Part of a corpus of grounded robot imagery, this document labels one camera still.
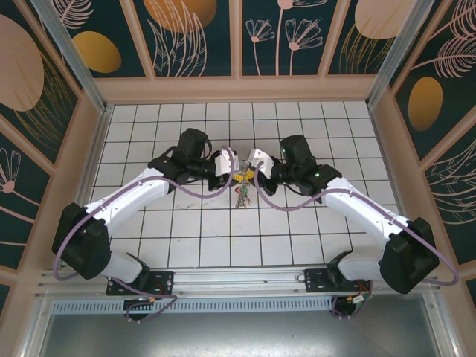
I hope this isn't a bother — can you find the aluminium mounting rail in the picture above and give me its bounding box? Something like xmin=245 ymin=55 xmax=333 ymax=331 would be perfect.
xmin=35 ymin=263 xmax=442 ymax=298

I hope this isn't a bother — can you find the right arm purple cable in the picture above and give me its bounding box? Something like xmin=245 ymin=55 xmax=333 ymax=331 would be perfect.
xmin=255 ymin=160 xmax=459 ymax=321

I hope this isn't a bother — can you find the aluminium corner post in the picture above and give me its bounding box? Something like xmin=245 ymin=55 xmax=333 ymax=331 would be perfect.
xmin=31 ymin=0 xmax=112 ymax=115
xmin=366 ymin=0 xmax=436 ymax=109

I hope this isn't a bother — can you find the aluminium side rail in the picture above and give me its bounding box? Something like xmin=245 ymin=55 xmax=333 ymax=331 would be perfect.
xmin=59 ymin=106 xmax=115 ymax=268
xmin=367 ymin=106 xmax=421 ymax=265

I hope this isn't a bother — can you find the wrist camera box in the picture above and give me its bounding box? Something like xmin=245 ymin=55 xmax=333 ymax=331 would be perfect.
xmin=247 ymin=147 xmax=275 ymax=178
xmin=214 ymin=146 xmax=239 ymax=176

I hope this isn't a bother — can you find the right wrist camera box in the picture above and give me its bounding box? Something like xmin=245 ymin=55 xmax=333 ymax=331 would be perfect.
xmin=247 ymin=147 xmax=275 ymax=178

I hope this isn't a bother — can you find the metal disc with keyrings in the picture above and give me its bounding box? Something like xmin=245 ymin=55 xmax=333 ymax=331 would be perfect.
xmin=234 ymin=159 xmax=254 ymax=209

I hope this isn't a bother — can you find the slotted grey cable duct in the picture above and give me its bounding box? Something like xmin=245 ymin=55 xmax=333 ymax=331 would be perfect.
xmin=50 ymin=297 xmax=338 ymax=313

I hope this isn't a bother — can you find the grey metal sheet panel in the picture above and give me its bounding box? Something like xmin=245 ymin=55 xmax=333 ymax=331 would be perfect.
xmin=36 ymin=312 xmax=443 ymax=357

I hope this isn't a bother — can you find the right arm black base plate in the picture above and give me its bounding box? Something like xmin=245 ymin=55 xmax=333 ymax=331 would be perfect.
xmin=303 ymin=267 xmax=373 ymax=295

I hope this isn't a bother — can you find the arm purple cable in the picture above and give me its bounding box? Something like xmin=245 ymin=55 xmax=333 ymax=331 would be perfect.
xmin=54 ymin=154 xmax=239 ymax=324
xmin=255 ymin=160 xmax=459 ymax=321

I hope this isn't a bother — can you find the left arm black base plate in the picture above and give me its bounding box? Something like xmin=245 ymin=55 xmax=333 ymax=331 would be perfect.
xmin=106 ymin=270 xmax=176 ymax=297

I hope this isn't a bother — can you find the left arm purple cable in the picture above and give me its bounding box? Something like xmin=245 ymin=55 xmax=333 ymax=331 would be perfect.
xmin=54 ymin=154 xmax=239 ymax=324

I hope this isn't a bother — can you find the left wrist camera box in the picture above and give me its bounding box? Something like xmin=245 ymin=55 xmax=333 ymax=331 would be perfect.
xmin=214 ymin=146 xmax=239 ymax=176

